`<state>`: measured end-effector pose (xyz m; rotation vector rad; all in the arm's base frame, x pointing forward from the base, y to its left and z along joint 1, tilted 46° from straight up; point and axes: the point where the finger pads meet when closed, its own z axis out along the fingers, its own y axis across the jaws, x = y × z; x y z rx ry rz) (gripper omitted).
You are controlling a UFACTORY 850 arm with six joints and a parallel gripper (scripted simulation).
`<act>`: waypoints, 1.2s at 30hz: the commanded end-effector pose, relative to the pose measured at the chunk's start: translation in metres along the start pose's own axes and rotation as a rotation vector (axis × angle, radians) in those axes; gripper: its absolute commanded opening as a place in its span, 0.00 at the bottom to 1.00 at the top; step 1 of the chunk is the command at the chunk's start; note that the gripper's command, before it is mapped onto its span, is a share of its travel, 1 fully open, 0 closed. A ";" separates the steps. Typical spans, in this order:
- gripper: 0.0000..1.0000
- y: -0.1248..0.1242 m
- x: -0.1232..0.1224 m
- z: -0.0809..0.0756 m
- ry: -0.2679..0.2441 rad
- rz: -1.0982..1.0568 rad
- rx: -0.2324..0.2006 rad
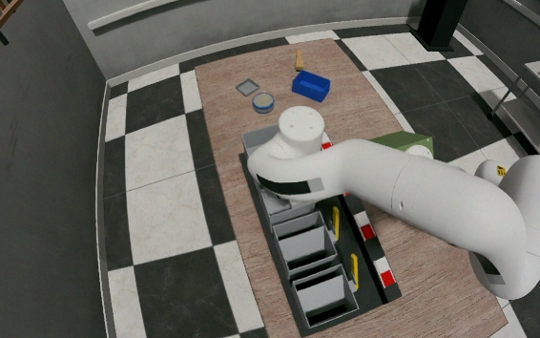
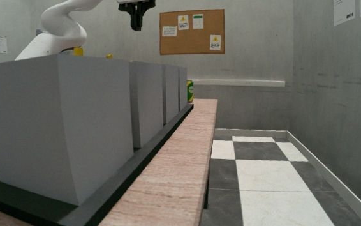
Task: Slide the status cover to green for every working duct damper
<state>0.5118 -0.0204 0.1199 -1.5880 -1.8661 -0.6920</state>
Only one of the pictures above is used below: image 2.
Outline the green and yellow drink can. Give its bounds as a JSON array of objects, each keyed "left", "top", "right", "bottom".
[{"left": 187, "top": 80, "right": 193, "bottom": 103}]

